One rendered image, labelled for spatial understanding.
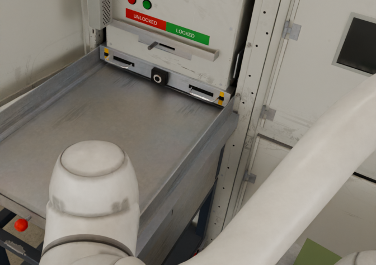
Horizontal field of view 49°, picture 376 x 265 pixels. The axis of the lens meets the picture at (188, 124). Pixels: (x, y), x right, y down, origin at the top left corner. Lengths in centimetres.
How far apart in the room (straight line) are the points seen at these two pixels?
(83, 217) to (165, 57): 107
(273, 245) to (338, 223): 124
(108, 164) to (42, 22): 110
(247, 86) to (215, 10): 27
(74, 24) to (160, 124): 52
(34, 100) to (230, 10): 69
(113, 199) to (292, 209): 19
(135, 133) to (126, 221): 88
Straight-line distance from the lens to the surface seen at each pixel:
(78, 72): 158
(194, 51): 136
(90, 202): 45
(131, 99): 147
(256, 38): 131
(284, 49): 127
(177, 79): 148
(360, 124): 43
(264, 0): 125
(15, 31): 146
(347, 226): 162
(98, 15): 143
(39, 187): 121
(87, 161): 46
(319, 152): 41
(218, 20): 133
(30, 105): 144
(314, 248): 116
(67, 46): 164
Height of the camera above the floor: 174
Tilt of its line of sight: 40 degrees down
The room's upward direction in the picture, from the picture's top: 7 degrees clockwise
